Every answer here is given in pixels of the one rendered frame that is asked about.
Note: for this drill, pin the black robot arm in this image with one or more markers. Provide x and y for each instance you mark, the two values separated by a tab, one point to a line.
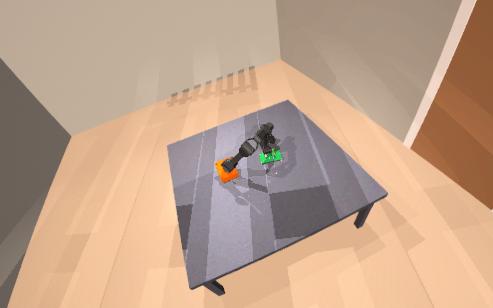
246	149

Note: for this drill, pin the green circuit board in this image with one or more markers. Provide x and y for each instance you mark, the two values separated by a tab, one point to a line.
275	155

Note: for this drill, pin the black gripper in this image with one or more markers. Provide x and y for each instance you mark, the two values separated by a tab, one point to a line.
265	148

